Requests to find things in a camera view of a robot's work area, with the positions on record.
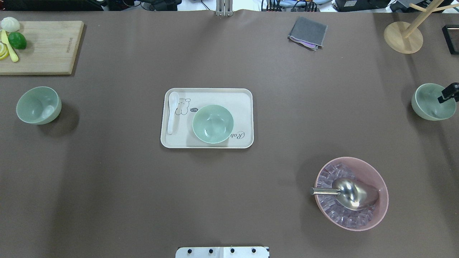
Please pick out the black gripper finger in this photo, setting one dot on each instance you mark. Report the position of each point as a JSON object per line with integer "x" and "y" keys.
{"x": 450, "y": 92}

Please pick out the green bowl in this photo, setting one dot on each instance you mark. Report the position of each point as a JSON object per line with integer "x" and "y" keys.
{"x": 213, "y": 124}
{"x": 424, "y": 102}
{"x": 39, "y": 106}

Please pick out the black box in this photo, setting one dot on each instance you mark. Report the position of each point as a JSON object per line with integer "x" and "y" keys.
{"x": 451, "y": 35}

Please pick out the wooden rack stand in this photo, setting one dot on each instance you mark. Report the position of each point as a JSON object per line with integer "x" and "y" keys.
{"x": 405, "y": 37}

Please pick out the metal ice scoop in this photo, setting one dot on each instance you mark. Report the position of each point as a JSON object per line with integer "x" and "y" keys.
{"x": 352, "y": 194}

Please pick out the purple cloth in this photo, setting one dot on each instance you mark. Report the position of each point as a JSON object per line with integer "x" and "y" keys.
{"x": 309, "y": 46}

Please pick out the grey folded cloth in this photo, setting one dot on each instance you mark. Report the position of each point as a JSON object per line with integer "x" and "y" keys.
{"x": 306, "y": 30}

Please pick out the clear ice cubes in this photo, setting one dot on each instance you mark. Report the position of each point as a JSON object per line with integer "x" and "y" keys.
{"x": 335, "y": 211}

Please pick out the cream rectangular serving tray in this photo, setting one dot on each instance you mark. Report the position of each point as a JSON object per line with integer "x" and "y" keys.
{"x": 236, "y": 100}

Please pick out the green bowl on tray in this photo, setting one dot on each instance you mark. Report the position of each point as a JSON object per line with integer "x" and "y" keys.
{"x": 213, "y": 124}

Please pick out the white ceramic spoon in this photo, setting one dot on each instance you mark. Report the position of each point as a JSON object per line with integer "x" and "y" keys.
{"x": 173, "y": 102}

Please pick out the wooden cutting board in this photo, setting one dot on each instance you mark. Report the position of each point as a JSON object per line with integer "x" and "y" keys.
{"x": 52, "y": 48}

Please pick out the green lime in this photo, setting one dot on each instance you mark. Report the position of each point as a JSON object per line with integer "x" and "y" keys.
{"x": 17, "y": 40}

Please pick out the white garlic bulb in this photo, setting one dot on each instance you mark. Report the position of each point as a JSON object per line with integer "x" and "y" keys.
{"x": 10, "y": 24}

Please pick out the lemon slice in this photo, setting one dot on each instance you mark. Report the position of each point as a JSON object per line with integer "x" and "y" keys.
{"x": 4, "y": 52}

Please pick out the yellow plastic knife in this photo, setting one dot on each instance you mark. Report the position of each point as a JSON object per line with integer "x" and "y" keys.
{"x": 12, "y": 54}

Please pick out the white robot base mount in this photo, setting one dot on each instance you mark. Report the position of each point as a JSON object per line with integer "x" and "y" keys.
{"x": 223, "y": 252}

